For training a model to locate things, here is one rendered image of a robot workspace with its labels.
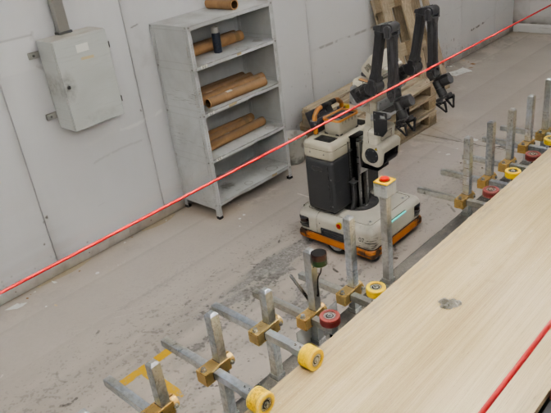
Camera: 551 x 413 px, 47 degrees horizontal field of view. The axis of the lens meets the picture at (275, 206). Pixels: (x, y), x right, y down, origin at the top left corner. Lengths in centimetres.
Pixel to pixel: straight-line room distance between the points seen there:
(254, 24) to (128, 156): 151
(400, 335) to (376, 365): 18
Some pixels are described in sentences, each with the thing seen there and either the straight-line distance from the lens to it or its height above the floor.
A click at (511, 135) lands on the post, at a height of 98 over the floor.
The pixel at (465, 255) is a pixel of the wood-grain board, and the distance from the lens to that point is 278.
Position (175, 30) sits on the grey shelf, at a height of 152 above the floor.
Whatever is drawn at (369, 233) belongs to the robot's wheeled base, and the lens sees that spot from 420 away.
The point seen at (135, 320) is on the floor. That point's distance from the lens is 419.
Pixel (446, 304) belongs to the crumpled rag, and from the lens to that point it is 247.
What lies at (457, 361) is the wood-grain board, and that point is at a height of 90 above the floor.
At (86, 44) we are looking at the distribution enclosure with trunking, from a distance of 442.
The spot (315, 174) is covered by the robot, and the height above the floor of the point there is 58.
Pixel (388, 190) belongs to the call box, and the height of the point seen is 119.
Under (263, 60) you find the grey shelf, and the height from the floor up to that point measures 106.
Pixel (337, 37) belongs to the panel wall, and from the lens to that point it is 661.
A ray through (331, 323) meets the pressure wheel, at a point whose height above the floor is 90.
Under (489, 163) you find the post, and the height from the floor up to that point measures 91.
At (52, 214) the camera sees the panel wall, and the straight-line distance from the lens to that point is 476.
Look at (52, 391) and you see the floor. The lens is 389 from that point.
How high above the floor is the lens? 240
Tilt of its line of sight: 27 degrees down
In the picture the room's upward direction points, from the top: 7 degrees counter-clockwise
